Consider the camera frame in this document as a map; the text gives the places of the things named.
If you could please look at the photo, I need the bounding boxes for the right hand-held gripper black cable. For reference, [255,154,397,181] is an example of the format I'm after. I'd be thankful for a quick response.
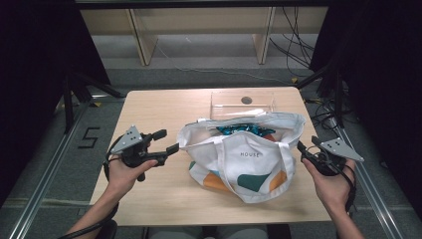
[340,161,358,213]

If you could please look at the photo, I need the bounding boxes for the blue potato chip bag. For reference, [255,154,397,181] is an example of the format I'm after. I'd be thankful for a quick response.
[216,123,277,137]

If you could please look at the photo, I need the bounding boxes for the black metal stand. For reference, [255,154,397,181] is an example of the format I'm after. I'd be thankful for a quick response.
[54,71,125,133]
[295,63,346,128]

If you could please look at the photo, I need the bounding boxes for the clear acrylic tray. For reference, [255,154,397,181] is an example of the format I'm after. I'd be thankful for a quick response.
[209,91,277,120]

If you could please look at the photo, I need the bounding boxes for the tangled black floor cables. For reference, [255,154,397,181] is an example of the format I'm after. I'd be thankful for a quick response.
[305,96,344,131]

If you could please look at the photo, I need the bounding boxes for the person's legs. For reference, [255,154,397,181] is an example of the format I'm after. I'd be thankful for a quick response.
[145,225,270,239]

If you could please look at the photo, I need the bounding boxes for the person's left hand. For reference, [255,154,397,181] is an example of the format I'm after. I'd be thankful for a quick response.
[106,155,159,200]

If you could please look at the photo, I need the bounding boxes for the aluminium floor rail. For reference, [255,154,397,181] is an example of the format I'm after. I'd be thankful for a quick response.
[331,122,404,239]
[8,99,98,239]

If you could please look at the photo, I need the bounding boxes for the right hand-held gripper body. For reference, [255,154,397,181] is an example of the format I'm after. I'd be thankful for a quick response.
[303,137,365,177]

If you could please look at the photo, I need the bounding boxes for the thin white floor cable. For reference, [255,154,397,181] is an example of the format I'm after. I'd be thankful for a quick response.
[155,43,293,84]

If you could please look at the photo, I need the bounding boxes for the person's right hand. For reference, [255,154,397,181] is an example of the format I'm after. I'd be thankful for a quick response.
[302,158,357,213]

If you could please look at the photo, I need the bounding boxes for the white canvas tote bag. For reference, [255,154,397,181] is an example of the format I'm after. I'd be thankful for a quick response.
[176,112,307,204]

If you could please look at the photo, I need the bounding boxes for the beige wooden desk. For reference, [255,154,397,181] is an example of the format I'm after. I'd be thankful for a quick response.
[79,6,329,67]

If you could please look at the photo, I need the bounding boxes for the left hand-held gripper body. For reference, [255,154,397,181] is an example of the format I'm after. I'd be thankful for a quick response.
[109,124,167,182]

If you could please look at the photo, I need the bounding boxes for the left hand-held gripper black cable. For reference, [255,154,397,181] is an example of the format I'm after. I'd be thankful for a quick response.
[58,133,124,239]

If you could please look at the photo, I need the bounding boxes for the hanging black cables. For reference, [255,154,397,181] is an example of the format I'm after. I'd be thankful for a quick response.
[268,6,317,79]

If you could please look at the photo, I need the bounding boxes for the hand-held gripper black cable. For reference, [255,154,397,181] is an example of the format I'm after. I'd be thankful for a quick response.
[58,133,124,239]
[340,161,358,213]

